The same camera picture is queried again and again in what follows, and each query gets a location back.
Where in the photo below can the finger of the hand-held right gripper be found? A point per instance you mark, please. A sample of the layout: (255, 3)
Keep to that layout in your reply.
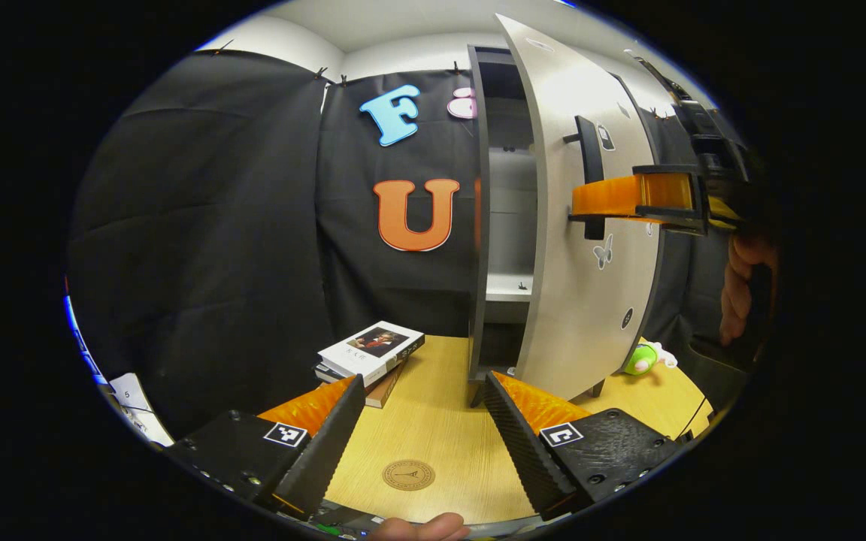
(606, 197)

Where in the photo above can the white paper sheet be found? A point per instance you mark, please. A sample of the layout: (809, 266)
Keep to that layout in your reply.
(128, 394)

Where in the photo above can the white cabinet shelf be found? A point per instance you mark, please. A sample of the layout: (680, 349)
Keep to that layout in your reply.
(508, 288)

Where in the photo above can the brown book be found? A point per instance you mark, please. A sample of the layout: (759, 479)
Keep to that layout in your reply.
(384, 391)

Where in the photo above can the black backdrop cloth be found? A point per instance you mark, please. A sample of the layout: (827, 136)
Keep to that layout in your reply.
(200, 248)

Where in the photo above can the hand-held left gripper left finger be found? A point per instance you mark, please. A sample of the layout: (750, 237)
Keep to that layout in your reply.
(324, 458)

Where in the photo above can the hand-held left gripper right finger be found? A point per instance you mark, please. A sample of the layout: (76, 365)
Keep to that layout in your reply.
(527, 451)

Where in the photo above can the green plush toy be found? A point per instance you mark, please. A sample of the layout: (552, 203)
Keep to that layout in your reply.
(640, 361)

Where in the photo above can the round brown coaster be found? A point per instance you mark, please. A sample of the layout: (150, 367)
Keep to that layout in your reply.
(408, 475)

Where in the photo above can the beige cabinet door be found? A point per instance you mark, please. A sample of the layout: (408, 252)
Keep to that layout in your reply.
(561, 300)

